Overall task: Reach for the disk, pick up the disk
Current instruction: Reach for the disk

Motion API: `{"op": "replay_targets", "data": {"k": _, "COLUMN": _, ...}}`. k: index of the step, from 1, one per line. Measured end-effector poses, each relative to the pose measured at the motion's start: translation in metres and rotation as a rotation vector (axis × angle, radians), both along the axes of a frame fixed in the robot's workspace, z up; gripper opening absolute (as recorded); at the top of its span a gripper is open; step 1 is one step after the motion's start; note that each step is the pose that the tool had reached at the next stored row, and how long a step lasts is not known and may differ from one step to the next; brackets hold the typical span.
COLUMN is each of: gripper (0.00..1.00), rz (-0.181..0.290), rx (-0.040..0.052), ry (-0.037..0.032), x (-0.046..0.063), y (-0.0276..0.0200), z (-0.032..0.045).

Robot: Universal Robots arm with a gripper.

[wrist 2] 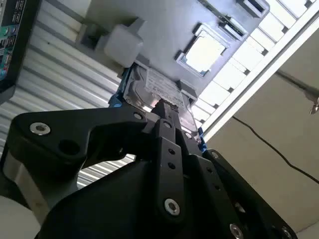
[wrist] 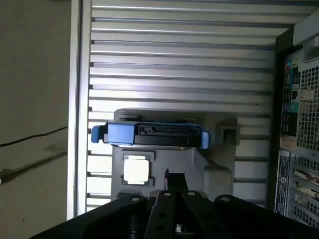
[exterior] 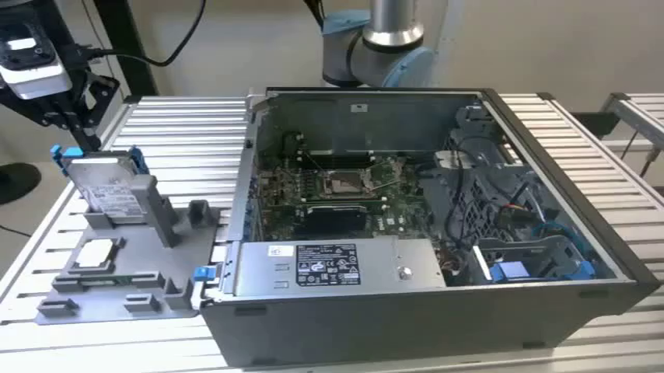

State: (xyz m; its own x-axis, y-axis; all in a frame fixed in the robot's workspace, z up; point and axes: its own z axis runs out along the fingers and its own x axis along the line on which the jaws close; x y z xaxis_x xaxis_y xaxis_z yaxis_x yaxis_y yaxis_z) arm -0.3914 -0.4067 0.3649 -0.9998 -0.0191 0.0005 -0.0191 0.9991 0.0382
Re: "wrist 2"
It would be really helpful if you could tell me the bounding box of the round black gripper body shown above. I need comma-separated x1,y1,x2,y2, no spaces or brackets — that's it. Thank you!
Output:
41,160,225,239

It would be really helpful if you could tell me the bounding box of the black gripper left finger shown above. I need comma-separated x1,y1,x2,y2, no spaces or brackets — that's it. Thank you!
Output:
2,99,187,225

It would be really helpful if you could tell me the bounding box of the hard disk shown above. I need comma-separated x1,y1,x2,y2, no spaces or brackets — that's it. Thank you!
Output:
108,62,207,153

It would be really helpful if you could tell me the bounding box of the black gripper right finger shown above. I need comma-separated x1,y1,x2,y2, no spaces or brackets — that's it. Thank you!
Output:
167,106,297,239

